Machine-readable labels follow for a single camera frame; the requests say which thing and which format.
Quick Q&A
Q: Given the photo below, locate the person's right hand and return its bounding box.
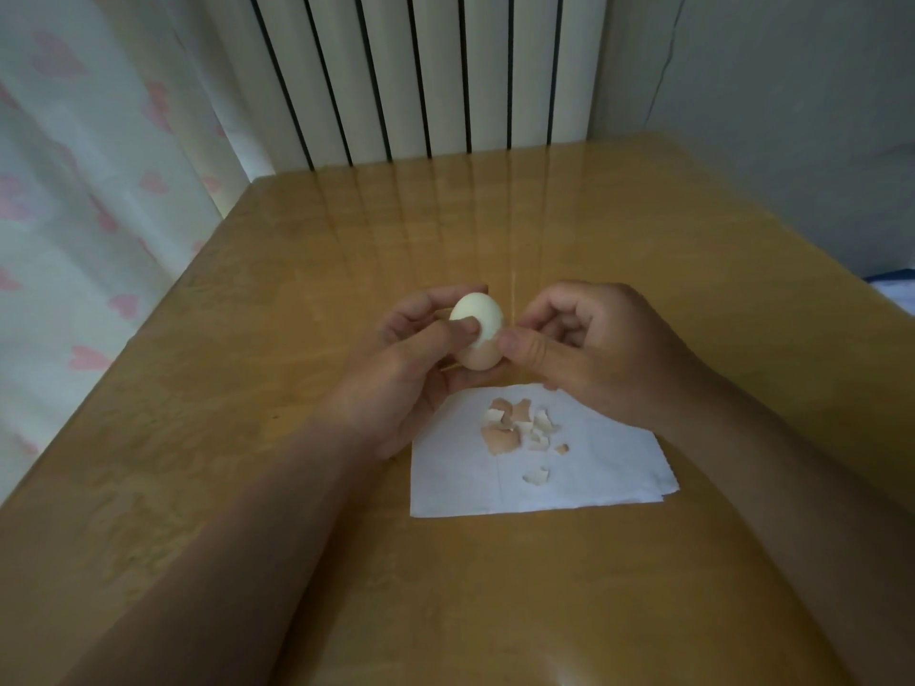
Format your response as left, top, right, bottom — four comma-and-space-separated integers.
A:
495, 280, 710, 438

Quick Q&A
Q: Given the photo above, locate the person's left hand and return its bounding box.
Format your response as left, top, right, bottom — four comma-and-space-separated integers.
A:
315, 282, 516, 463

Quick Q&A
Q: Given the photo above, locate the partly peeled boiled egg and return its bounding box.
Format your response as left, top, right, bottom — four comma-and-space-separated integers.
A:
449, 292, 507, 371

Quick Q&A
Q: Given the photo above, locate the person's left forearm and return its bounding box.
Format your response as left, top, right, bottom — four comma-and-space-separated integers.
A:
61, 410, 393, 686

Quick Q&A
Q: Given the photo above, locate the person's right forearm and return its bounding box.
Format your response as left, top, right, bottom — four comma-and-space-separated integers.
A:
652, 378, 915, 686

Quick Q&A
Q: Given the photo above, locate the pile of eggshell pieces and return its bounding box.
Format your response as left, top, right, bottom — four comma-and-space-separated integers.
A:
480, 397, 570, 486

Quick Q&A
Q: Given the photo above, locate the white paper napkin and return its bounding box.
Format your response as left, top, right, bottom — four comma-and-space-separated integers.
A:
409, 382, 680, 520

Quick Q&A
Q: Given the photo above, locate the white ribbed radiator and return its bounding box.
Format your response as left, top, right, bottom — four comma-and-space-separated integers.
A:
203, 0, 610, 172

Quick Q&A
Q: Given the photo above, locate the white curtain with pink hearts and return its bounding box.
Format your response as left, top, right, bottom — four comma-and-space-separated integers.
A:
0, 0, 278, 505

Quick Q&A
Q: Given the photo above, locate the blue and white cloth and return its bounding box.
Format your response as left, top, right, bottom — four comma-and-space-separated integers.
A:
861, 267, 915, 316

